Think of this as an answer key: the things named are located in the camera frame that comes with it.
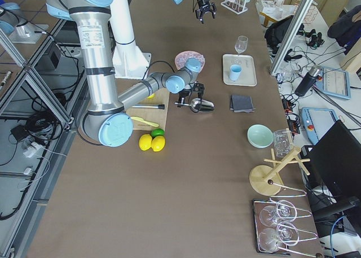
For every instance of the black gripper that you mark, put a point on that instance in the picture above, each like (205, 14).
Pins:
(205, 5)
(184, 95)

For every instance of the metal ice scoop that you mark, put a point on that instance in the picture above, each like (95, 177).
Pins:
(198, 105)

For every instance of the clear ice cubes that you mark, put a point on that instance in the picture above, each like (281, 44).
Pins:
(187, 56)

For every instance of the light blue cup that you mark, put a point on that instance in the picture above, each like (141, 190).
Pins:
(235, 71)

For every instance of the pink bowl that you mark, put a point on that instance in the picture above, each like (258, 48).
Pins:
(180, 59)

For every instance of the grey folded cloth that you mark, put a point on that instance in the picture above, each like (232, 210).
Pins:
(241, 103)

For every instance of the cream serving tray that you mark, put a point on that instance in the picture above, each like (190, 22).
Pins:
(248, 73)

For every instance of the wine glass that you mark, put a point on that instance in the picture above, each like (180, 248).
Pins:
(240, 46)

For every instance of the wooden cutting board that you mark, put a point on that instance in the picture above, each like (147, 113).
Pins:
(154, 115)

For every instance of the yellow plastic knife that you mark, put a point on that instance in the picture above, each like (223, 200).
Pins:
(142, 120)

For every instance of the green lime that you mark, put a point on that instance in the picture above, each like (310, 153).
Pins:
(157, 132)

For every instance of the yellow lemon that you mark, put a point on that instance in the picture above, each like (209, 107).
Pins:
(158, 143)
(145, 142)

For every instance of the green bowl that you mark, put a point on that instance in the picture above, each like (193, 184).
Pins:
(259, 136)

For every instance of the glass mug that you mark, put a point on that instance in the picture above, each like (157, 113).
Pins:
(283, 142)

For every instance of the black water bottle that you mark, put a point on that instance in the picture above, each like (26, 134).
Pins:
(309, 79)

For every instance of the wooden glass stand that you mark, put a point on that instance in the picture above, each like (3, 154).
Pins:
(266, 180)

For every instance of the blue teach pendant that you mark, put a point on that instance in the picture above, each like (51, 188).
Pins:
(334, 82)

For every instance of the black monitor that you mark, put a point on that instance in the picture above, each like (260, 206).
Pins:
(336, 157)

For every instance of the white wire cup rack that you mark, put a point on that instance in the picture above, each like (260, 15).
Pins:
(237, 7)

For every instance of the aluminium frame post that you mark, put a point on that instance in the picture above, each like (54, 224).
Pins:
(290, 35)

